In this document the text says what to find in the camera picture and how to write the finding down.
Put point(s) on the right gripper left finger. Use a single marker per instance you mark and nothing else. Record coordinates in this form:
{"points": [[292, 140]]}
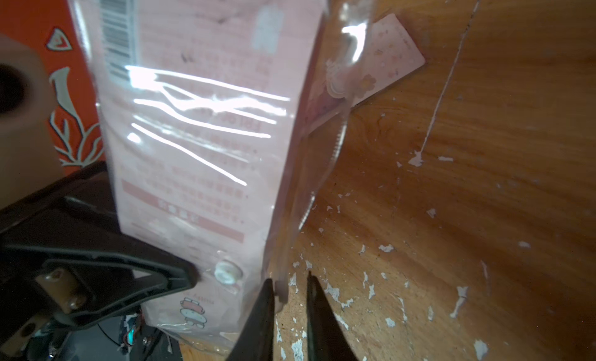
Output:
{"points": [[255, 342]]}

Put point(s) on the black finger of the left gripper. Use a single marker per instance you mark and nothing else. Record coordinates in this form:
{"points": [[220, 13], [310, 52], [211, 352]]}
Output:
{"points": [[66, 265]]}

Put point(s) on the pink ruler set pouch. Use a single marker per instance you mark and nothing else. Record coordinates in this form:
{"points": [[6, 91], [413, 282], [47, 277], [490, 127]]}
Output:
{"points": [[221, 119]]}

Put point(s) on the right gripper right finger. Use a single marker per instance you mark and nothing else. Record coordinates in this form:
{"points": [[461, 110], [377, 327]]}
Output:
{"points": [[325, 339]]}

